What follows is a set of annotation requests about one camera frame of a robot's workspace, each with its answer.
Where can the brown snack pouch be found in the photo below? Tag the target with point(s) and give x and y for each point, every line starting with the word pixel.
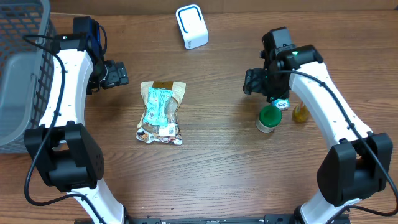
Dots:
pixel 169 134

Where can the grey plastic basket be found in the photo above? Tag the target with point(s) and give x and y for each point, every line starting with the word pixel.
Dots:
pixel 26 71

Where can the green lid jar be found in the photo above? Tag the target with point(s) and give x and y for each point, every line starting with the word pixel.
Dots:
pixel 269 117

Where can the white barcode scanner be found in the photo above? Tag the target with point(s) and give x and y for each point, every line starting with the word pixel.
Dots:
pixel 192 26

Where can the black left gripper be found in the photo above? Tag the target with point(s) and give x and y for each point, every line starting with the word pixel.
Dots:
pixel 119 74

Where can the teal tissue pack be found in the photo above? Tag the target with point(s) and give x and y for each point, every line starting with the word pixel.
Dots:
pixel 282 104

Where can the teal wipes packet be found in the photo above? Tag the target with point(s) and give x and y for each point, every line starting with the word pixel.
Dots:
pixel 157 100

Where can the yellow dish soap bottle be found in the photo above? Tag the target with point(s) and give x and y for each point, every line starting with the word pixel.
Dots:
pixel 300 113

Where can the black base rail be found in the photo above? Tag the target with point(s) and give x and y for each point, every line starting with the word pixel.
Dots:
pixel 211 220

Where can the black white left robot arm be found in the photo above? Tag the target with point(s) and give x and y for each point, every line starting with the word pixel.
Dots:
pixel 62 150

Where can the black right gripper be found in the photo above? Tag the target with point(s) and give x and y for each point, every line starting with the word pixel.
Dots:
pixel 254 86

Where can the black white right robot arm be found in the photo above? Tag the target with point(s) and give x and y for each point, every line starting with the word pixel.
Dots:
pixel 356 166

